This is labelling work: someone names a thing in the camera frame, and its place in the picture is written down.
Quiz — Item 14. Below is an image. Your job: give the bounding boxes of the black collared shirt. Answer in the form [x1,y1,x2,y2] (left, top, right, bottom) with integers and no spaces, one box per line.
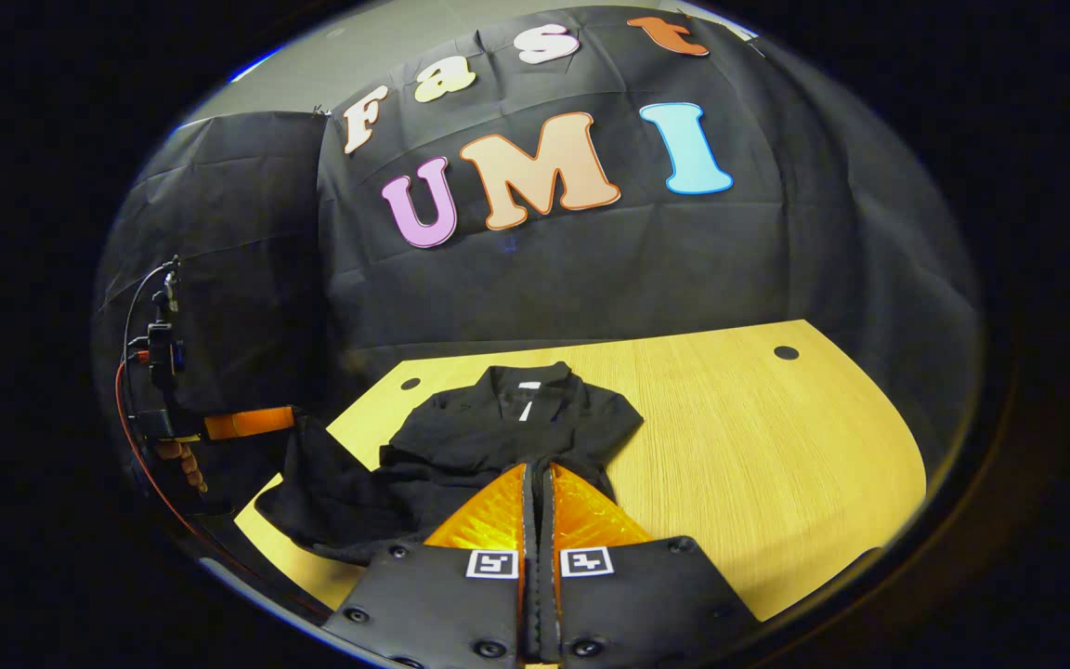
[254,362,645,566]

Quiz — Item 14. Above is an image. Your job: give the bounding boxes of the red cable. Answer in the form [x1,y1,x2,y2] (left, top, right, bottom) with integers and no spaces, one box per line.
[114,358,332,619]

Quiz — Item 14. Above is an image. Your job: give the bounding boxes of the black backdrop cloth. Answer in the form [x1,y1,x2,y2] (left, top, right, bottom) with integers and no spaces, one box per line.
[94,5,982,521]

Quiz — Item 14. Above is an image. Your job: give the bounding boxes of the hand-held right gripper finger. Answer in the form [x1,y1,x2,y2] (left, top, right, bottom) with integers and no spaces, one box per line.
[321,463,537,669]
[540,463,764,668]

